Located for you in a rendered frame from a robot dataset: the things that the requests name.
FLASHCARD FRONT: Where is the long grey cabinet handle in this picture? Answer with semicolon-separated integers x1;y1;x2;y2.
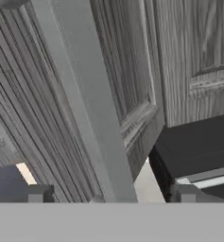
30;0;139;203

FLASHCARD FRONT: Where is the grey wood cabinet door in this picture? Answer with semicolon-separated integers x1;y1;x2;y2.
90;0;165;182
145;0;224;129
0;0;102;203

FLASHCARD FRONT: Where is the grey microwave handle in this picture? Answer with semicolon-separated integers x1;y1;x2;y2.
175;165;224;190

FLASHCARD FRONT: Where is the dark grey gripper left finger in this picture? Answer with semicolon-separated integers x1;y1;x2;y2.
0;183;55;203

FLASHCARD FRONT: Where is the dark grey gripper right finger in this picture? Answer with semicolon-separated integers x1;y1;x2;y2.
171;183;224;203

